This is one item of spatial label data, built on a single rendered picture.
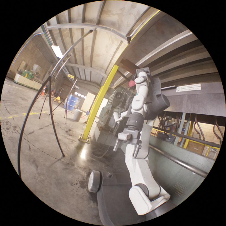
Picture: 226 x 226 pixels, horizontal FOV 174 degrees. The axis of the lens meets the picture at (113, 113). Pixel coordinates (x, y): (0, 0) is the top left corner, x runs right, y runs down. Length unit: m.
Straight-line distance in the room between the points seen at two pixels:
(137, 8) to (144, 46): 3.70
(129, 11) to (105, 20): 1.58
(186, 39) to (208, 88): 0.67
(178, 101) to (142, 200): 1.18
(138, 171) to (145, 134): 0.29
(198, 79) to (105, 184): 2.17
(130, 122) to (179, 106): 0.94
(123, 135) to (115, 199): 0.44
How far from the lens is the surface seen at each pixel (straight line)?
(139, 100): 0.42
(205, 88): 1.27
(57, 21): 7.27
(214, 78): 1.97
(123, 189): 0.65
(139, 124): 0.36
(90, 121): 1.38
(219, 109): 1.12
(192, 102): 1.16
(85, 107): 7.39
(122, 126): 1.48
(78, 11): 6.26
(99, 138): 1.63
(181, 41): 1.31
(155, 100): 0.60
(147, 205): 0.45
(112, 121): 1.46
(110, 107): 1.67
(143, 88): 0.54
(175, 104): 1.23
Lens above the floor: 0.64
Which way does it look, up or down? 3 degrees up
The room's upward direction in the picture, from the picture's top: 23 degrees clockwise
